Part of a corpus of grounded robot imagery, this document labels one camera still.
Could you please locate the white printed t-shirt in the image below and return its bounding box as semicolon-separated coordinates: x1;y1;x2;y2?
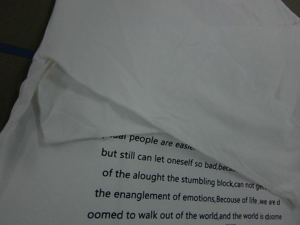
0;0;300;225

